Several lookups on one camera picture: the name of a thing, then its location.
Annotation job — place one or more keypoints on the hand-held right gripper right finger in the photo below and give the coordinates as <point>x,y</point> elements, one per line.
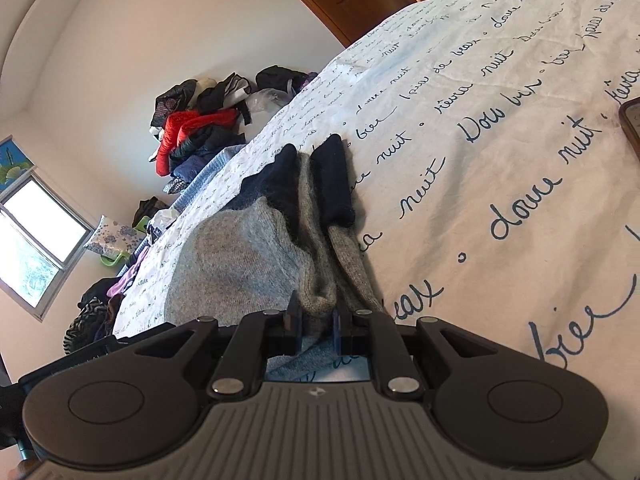
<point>337,331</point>

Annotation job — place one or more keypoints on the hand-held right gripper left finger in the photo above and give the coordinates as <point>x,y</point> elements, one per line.
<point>296,321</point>

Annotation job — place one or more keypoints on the pink garment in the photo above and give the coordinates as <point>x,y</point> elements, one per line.
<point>124,276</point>

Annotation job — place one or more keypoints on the white script-print bed sheet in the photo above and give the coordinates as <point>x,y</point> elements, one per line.
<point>475,170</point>

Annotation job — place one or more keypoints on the grey sweater with navy sleeves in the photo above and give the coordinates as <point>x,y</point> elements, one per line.
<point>240,255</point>

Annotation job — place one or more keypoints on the clear plastic bag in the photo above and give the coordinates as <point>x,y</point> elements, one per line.
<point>267,100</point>

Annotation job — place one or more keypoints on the sliding window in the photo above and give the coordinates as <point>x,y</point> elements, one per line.
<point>35,245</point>

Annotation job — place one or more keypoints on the pile of dark clothes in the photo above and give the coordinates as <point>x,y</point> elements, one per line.
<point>215,100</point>

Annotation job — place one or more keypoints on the blue lotus flower blind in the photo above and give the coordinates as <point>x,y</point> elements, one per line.
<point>12,162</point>

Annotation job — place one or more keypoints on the pile of striped clothes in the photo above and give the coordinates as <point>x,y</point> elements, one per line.
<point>92,310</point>

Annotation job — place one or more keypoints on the floral pillow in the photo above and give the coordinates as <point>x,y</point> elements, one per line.
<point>110,235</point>

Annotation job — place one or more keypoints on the light blue knitted blanket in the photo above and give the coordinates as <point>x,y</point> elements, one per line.
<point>210,175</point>

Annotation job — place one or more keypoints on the dark garment on basket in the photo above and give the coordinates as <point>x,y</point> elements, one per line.
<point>149,210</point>

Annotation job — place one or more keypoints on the black smartphone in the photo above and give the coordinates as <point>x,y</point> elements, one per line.
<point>632,122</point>

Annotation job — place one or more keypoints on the white printed garment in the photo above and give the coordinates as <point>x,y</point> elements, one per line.
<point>162,222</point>

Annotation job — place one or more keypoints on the green plastic basket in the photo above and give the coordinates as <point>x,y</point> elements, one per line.
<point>112,259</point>

